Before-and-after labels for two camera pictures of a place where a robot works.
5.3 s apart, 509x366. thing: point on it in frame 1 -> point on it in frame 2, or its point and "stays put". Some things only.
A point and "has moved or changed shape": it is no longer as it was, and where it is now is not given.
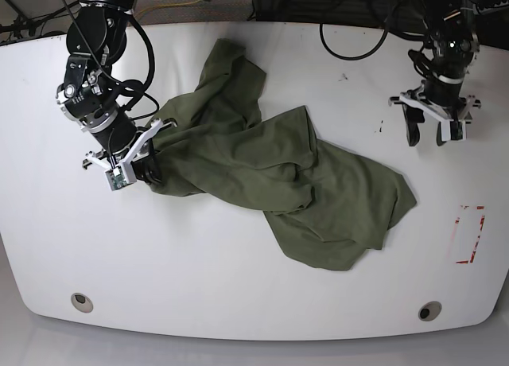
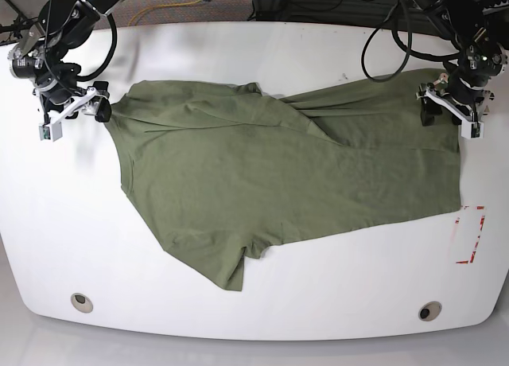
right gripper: (444, 64) -> (481, 63)
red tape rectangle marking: (457, 221) stays put
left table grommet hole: (81, 302) stays put
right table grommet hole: (429, 311) stays put
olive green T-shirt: (324, 203) has moved or changed shape
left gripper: (87, 98) -> (55, 80)
